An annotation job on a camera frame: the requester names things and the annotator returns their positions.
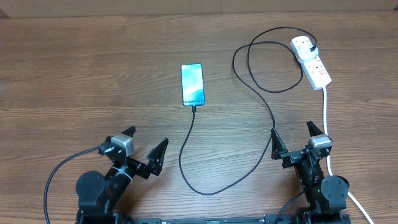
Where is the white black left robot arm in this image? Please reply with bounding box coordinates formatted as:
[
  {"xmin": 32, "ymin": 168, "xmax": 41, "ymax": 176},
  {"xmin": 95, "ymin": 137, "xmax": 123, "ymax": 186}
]
[{"xmin": 75, "ymin": 126, "xmax": 169, "ymax": 223}]

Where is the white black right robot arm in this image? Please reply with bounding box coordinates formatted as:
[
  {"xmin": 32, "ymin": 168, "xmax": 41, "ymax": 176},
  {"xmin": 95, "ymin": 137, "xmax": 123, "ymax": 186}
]
[{"xmin": 265, "ymin": 121, "xmax": 351, "ymax": 224}]

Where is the white power extension strip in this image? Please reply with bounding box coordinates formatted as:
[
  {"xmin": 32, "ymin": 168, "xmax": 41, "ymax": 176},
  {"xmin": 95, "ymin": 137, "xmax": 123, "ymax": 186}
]
[{"xmin": 290, "ymin": 36, "xmax": 331, "ymax": 90}]

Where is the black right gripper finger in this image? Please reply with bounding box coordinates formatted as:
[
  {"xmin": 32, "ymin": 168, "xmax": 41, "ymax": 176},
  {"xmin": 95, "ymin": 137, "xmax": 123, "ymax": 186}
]
[
  {"xmin": 271, "ymin": 128, "xmax": 288, "ymax": 160},
  {"xmin": 306, "ymin": 121, "xmax": 324, "ymax": 137}
]

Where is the white extension strip cord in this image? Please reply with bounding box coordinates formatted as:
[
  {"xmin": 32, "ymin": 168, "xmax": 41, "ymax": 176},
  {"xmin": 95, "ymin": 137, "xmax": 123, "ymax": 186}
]
[{"xmin": 322, "ymin": 86, "xmax": 376, "ymax": 224}]

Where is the black USB charging cable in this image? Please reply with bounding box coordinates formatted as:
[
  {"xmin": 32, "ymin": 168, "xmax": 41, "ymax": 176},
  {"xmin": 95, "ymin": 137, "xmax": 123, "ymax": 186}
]
[{"xmin": 178, "ymin": 26, "xmax": 318, "ymax": 197}]

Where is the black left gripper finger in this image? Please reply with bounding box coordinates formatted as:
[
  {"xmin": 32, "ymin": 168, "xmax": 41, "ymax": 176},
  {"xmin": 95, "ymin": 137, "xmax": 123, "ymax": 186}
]
[
  {"xmin": 147, "ymin": 138, "xmax": 169, "ymax": 176},
  {"xmin": 121, "ymin": 126, "xmax": 136, "ymax": 138}
]

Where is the white charger plug adapter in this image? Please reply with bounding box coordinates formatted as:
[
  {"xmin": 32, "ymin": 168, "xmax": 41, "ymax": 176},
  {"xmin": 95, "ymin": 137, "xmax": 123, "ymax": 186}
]
[{"xmin": 294, "ymin": 44, "xmax": 319, "ymax": 63}]

